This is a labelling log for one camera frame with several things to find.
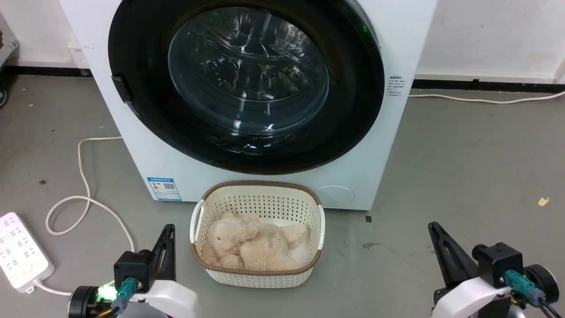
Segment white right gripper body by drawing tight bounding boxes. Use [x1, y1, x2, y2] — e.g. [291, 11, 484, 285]
[431, 276, 513, 318]

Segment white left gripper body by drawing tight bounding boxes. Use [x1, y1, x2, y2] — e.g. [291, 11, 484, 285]
[127, 278, 202, 318]

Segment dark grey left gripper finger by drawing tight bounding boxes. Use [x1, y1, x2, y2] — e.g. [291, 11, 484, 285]
[155, 226, 176, 283]
[149, 224, 170, 283]

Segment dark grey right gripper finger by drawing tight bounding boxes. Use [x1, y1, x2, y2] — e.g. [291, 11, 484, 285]
[428, 222, 462, 288]
[434, 223, 479, 283]

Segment black round washer door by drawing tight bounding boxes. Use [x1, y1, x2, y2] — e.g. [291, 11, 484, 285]
[108, 0, 385, 175]

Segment white front-load washing machine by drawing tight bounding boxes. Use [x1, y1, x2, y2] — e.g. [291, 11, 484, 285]
[59, 0, 438, 211]

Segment blue energy label sticker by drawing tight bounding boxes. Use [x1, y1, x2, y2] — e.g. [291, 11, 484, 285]
[147, 177, 182, 202]

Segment beige plush teddy bear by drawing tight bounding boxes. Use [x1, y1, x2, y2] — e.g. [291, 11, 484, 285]
[201, 211, 310, 271]

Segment cream plastic laundry basket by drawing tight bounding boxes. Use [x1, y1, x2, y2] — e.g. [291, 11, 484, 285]
[190, 180, 326, 289]

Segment round white filter cover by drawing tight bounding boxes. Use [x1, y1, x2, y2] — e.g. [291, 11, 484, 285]
[314, 185, 355, 208]

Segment white power strip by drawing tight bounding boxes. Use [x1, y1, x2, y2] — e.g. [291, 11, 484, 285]
[0, 212, 55, 294]

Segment small text warning sticker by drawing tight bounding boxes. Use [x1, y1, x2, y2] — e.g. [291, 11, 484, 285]
[385, 76, 407, 97]

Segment grey cart with wheel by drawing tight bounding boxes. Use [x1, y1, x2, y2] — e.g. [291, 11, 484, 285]
[0, 13, 19, 109]

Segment left teal connector cable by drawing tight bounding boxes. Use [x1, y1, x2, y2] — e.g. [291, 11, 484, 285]
[98, 277, 138, 318]

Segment teal connector cable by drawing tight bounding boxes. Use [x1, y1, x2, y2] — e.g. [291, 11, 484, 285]
[98, 277, 138, 318]
[504, 270, 565, 318]

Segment right teal connector cable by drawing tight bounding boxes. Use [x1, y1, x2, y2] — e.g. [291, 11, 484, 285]
[504, 270, 565, 318]

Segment white power cord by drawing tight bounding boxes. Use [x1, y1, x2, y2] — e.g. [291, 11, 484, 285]
[34, 136, 135, 296]

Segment thin white cable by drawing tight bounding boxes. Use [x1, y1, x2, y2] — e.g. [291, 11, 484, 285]
[408, 90, 565, 105]

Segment white wall socket box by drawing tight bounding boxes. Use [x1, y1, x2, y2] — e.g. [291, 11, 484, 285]
[67, 37, 90, 69]

